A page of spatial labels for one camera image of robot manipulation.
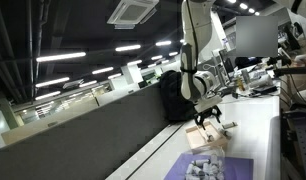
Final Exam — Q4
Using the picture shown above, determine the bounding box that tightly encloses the small white bottle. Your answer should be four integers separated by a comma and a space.
209, 153, 220, 166
217, 159, 226, 175
185, 162, 196, 175
192, 158, 211, 167

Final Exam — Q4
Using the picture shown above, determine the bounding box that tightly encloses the ceiling light tube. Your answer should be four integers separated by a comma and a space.
34, 76, 71, 89
114, 43, 142, 53
35, 51, 88, 64
126, 59, 144, 67
91, 66, 115, 76
34, 90, 62, 102
155, 39, 173, 47

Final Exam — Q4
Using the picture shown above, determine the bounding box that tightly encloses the gray partition wall panel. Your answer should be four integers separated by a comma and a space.
0, 80, 171, 180

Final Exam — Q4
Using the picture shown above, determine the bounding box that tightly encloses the black backpack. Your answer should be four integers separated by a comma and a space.
159, 69, 198, 123

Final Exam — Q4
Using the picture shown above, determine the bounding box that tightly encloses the purple mat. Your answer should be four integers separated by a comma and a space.
163, 152, 255, 180

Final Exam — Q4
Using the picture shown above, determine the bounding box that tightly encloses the light wooden divided tray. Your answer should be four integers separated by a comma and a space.
184, 119, 231, 154

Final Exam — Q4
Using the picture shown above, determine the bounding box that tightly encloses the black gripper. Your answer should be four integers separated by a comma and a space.
193, 105, 223, 131

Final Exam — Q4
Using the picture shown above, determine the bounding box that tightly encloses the black perforated breadboard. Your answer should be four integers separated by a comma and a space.
292, 114, 306, 180

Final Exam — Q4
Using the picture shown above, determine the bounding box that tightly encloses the green pillar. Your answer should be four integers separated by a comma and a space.
0, 97, 20, 130

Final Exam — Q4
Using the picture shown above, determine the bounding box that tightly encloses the black camera stand rod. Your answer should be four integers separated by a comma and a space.
267, 55, 306, 78

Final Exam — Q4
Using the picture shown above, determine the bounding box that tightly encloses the computer monitor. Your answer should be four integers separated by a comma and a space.
218, 48, 236, 84

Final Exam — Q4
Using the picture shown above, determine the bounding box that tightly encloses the clear plastic bag of batteries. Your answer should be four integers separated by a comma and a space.
181, 145, 227, 180

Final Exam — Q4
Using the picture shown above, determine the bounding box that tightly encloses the ceiling air conditioner unit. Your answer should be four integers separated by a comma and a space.
106, 0, 160, 31

